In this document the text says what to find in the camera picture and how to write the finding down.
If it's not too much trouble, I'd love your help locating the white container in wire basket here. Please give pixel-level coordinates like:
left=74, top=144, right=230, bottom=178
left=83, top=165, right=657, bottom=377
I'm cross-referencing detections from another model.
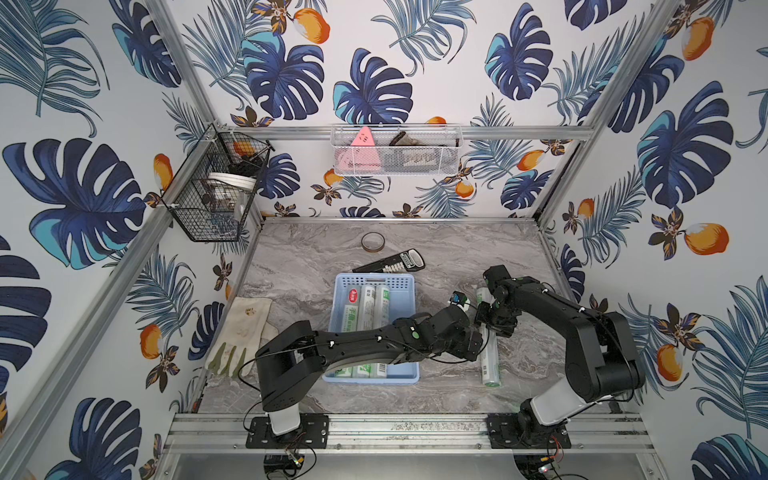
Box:
left=207, top=172, right=256, bottom=208

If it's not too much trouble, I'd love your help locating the beige work glove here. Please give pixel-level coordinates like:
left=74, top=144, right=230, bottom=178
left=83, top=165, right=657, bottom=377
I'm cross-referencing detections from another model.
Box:
left=205, top=297, right=278, bottom=378

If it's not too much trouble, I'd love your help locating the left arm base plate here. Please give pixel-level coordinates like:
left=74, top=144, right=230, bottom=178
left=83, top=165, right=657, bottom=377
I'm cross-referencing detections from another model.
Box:
left=245, top=413, right=330, bottom=450

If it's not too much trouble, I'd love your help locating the plastic wrap roll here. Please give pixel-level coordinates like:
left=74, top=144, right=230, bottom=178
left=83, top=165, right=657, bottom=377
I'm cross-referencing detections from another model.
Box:
left=334, top=286, right=361, bottom=378
left=372, top=284, right=390, bottom=379
left=354, top=284, right=376, bottom=378
left=479, top=324, right=501, bottom=387

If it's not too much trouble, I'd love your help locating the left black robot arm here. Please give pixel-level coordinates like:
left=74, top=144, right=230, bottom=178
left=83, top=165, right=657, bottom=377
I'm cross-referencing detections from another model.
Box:
left=255, top=305, right=483, bottom=437

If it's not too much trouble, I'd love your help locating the pink triangle item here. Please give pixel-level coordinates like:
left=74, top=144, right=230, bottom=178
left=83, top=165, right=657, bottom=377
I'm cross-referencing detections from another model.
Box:
left=335, top=126, right=382, bottom=175

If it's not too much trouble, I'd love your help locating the black wire wall basket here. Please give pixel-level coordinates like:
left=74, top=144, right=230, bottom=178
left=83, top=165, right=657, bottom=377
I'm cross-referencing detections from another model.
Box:
left=160, top=124, right=274, bottom=243

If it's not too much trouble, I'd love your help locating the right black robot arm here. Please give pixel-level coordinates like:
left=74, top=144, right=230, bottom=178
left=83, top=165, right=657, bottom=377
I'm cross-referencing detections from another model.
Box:
left=477, top=265, right=645, bottom=430

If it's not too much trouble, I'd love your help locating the white mesh wall basket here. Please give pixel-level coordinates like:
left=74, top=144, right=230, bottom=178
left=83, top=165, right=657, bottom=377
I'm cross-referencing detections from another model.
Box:
left=330, top=124, right=464, bottom=176

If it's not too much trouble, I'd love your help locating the aluminium front rail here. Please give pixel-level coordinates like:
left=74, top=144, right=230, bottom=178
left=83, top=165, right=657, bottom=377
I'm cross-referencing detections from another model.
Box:
left=164, top=413, right=655, bottom=455

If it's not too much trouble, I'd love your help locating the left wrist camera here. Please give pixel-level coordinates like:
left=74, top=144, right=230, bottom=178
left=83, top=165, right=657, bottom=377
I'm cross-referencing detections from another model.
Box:
left=449, top=291, right=472, bottom=312

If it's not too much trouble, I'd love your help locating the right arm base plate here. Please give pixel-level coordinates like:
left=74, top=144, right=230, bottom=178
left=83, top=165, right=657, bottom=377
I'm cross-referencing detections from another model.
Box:
left=486, top=412, right=572, bottom=450

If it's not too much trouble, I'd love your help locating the light blue plastic basket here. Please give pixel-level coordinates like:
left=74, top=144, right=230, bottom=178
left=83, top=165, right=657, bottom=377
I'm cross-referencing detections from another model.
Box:
left=323, top=273, right=420, bottom=385

